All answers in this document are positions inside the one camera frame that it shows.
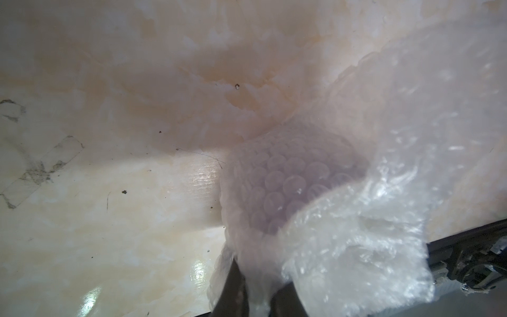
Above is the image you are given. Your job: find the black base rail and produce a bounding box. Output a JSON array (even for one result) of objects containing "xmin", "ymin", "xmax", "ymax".
[{"xmin": 427, "ymin": 219, "xmax": 506, "ymax": 294}]

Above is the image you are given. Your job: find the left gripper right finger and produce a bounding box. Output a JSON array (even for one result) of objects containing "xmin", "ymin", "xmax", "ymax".
[{"xmin": 269, "ymin": 282, "xmax": 308, "ymax": 317}]

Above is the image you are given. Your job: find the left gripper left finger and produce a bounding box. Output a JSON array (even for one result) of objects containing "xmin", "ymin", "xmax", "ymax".
[{"xmin": 210, "ymin": 260, "xmax": 250, "ymax": 317}]

